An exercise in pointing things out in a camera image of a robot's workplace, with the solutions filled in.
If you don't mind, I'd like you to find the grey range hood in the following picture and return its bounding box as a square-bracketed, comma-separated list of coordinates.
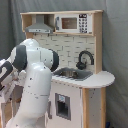
[25, 14, 54, 34]

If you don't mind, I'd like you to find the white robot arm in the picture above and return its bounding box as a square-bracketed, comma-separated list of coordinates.
[0, 38, 59, 128]

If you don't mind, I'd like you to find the black toy faucet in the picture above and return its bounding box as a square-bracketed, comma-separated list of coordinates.
[76, 50, 94, 70]

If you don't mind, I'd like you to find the wooden toy kitchen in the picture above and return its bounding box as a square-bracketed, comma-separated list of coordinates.
[5, 10, 115, 128]

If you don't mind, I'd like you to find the metal toy sink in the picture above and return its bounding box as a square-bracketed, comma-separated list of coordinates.
[53, 67, 92, 81]

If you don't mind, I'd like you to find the white oven door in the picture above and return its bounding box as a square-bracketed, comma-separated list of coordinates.
[0, 85, 15, 128]

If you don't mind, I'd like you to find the white cabinet door dispenser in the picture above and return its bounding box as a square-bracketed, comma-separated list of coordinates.
[46, 82, 82, 128]

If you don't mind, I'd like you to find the white toy microwave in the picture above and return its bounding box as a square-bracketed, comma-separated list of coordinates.
[55, 14, 92, 34]

